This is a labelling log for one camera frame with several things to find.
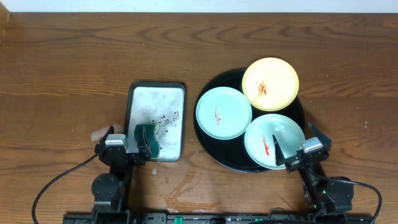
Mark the yellow plate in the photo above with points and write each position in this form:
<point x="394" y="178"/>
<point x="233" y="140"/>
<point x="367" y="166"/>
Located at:
<point x="270" y="84"/>

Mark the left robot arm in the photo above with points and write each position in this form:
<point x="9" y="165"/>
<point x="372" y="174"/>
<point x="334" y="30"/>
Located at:
<point x="111" y="190"/>

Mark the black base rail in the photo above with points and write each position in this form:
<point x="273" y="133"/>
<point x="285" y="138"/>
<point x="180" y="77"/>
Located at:
<point x="199" y="218"/>

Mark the mint green plate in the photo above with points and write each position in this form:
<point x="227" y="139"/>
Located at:
<point x="223" y="113"/>
<point x="263" y="131"/>

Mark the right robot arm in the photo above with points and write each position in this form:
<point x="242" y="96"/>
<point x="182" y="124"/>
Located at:
<point x="329" y="195"/>

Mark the black rectangular soapy tray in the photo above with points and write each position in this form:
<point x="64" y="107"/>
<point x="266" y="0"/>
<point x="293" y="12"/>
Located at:
<point x="161" y="104"/>

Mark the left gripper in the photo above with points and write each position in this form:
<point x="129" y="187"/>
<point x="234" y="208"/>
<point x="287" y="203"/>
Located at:
<point x="130" y="156"/>

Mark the green yellow sponge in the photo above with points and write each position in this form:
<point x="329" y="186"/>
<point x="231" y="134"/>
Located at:
<point x="153" y="142"/>

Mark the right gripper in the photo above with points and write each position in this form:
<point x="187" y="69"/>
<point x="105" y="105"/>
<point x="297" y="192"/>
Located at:
<point x="324" y="140"/>

